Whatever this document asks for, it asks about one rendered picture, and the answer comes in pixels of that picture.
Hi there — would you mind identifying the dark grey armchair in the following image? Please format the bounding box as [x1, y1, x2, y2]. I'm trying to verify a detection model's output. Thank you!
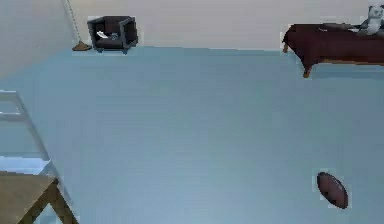
[86, 15, 139, 55]

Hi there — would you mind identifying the floor lamp with brown base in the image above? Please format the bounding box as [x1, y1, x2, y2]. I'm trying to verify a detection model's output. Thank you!
[62, 0, 93, 52]

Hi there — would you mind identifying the dark red bed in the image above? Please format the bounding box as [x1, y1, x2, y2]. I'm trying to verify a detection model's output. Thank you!
[281, 22, 384, 79]

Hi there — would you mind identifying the dark red oval ball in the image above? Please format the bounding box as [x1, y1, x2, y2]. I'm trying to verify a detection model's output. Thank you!
[316, 171, 350, 210]

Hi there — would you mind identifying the grey and white teddy bear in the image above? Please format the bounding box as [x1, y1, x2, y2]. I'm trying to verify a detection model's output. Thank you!
[359, 4, 384, 36]

